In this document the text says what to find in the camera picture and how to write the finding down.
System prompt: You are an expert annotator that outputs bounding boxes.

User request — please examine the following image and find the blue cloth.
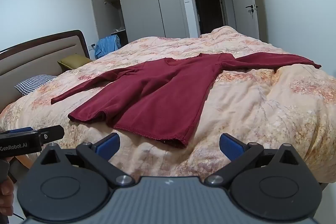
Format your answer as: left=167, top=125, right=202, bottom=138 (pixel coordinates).
left=94, top=35, right=120, bottom=59

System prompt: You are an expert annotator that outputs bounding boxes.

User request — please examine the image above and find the person's left hand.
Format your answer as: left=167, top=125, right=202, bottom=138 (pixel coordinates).
left=0, top=176, right=15, bottom=216

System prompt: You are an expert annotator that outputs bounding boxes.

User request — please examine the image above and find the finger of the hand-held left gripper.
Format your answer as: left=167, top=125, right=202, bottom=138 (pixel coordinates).
left=34, top=125, right=65, bottom=146
left=10, top=127, right=34, bottom=134

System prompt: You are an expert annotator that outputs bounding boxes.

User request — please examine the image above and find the houndstooth pillow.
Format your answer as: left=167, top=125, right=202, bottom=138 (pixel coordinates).
left=15, top=75, right=59, bottom=96

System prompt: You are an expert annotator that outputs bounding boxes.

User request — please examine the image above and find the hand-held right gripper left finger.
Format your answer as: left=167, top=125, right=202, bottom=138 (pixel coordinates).
left=39, top=132, right=135, bottom=186

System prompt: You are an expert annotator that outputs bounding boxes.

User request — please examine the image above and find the dark red sweater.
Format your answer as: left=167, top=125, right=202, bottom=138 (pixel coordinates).
left=51, top=53, right=322, bottom=149

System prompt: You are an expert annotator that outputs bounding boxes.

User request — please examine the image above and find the white door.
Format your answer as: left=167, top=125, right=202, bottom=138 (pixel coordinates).
left=226, top=0, right=268, bottom=43

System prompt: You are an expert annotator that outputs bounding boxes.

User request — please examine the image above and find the grey wardrobe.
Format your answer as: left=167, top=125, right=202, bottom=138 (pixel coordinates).
left=91, top=0, right=190, bottom=46

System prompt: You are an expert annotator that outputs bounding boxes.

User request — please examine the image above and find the olive green pillow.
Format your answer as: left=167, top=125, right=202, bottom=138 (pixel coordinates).
left=58, top=54, right=94, bottom=74

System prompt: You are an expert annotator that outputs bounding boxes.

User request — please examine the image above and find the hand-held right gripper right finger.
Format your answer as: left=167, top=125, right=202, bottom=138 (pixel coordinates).
left=203, top=133, right=300, bottom=186

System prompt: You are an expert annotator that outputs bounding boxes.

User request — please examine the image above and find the floral quilt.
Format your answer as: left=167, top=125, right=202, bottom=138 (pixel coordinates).
left=0, top=26, right=336, bottom=186

